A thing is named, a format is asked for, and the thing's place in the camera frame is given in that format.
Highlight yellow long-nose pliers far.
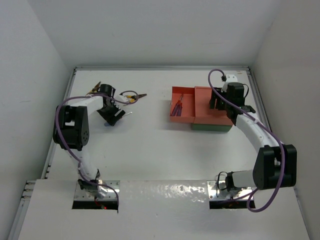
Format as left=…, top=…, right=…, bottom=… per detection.
left=86, top=81, right=101, bottom=95

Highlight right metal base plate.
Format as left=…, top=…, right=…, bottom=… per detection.
left=207, top=180, right=253, bottom=202

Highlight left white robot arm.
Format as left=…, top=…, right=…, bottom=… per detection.
left=53, top=83, right=130, bottom=199

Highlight white front board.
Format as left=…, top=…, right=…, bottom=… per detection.
left=19, top=179, right=309, bottom=240

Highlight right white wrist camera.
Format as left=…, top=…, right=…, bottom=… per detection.
left=225, top=74, right=238, bottom=83

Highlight metal base plate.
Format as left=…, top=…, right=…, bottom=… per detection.
left=73, top=179, right=120, bottom=202
left=207, top=180, right=253, bottom=202

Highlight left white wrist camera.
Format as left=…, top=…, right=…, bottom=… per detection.
left=114, top=94, right=131, bottom=107

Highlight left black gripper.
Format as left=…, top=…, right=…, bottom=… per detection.
left=97, top=98, right=125, bottom=126

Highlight red sliding drawer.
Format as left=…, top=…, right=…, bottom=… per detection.
left=169, top=86, right=196, bottom=124

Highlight red drawer box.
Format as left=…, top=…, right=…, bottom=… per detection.
left=193, top=86, right=233, bottom=126

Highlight yellow long-nose pliers near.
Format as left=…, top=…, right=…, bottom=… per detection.
left=125, top=93, right=147, bottom=103

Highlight blue red screwdriver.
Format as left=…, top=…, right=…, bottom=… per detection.
left=170, top=100, right=179, bottom=117

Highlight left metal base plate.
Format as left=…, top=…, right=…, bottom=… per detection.
left=73, top=179, right=120, bottom=202

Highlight yellow long-nose pliers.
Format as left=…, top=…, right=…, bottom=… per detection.
left=86, top=81, right=101, bottom=95
left=125, top=93, right=147, bottom=103

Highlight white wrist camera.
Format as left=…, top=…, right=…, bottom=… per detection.
left=225, top=74, right=238, bottom=83
left=114, top=94, right=131, bottom=107

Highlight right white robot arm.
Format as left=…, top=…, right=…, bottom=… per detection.
left=210, top=82, right=297, bottom=191

